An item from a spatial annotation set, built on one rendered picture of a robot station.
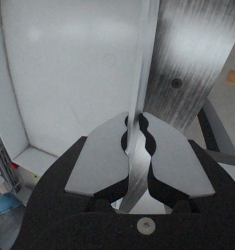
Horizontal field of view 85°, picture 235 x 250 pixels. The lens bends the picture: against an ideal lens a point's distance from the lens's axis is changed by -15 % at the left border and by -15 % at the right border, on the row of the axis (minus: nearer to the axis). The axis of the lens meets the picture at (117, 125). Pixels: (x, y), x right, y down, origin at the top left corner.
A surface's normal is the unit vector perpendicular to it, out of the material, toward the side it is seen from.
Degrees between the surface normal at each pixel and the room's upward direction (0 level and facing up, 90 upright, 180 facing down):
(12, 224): 91
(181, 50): 0
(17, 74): 2
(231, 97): 0
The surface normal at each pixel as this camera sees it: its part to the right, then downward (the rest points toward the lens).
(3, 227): 0.64, -0.51
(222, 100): -0.29, 0.51
